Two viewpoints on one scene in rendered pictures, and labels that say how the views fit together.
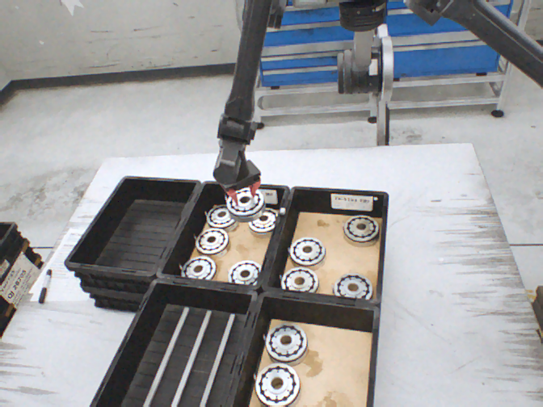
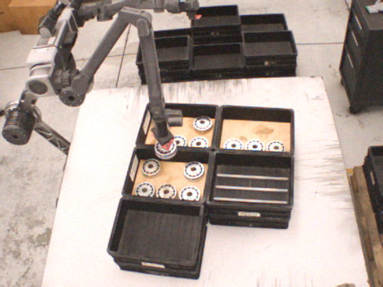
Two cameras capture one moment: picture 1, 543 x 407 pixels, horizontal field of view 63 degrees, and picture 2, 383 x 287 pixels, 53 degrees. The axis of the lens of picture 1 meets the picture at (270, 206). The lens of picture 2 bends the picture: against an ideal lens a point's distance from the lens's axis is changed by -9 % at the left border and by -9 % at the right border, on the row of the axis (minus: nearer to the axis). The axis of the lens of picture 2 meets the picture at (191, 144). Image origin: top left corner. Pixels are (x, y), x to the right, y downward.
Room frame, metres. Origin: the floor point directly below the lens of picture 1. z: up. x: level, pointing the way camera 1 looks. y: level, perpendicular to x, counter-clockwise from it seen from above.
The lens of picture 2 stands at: (0.85, 1.28, 2.57)
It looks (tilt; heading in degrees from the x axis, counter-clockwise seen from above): 52 degrees down; 266
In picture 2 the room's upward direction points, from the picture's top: 10 degrees counter-clockwise
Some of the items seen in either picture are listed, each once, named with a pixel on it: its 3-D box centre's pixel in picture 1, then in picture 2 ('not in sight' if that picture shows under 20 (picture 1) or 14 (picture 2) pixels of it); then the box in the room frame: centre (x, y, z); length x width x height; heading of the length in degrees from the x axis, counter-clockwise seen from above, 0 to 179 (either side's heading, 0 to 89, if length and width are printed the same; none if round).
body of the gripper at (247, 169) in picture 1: (237, 167); (161, 130); (0.89, 0.07, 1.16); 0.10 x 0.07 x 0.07; 112
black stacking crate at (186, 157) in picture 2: (231, 241); (169, 180); (0.91, 0.14, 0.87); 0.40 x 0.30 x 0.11; 159
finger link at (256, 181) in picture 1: (245, 186); not in sight; (0.90, 0.06, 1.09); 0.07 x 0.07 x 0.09; 22
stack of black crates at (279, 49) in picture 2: not in sight; (269, 64); (-0.01, -1.04, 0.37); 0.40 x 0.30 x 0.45; 167
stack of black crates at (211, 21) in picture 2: not in sight; (217, 36); (0.29, -1.52, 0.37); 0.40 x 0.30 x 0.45; 167
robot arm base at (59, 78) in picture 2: not in sight; (62, 78); (1.26, -0.10, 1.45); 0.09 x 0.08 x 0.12; 77
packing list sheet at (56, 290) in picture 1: (74, 262); not in sight; (1.11, 0.73, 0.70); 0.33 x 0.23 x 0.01; 167
